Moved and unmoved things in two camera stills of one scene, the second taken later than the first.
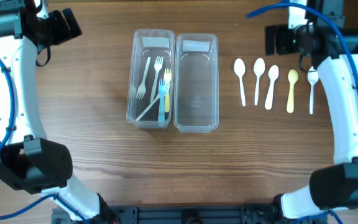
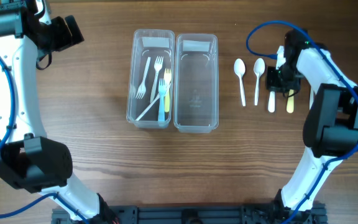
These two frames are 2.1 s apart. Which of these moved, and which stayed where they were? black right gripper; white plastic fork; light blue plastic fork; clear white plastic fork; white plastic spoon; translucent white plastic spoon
Moved: translucent white plastic spoon; black right gripper
Stayed: white plastic spoon; light blue plastic fork; white plastic fork; clear white plastic fork
